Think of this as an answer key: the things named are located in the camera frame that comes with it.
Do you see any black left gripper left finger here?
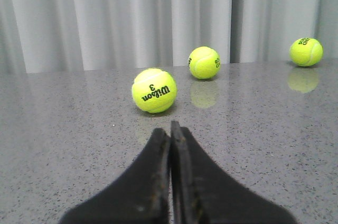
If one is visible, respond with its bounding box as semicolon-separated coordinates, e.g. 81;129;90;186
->
60;128;171;223

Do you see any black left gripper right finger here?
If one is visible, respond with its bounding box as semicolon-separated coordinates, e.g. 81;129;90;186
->
170;121;297;223

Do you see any far left tennis ball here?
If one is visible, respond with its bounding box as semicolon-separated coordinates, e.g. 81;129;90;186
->
132;68;177;114

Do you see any Roland Garros tennis ball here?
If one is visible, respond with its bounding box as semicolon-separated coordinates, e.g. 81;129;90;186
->
188;46;221;79

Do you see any center back tennis ball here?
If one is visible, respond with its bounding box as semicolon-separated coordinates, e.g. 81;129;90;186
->
289;38;324;67

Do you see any grey curtain backdrop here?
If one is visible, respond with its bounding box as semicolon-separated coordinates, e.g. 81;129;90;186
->
1;0;337;73

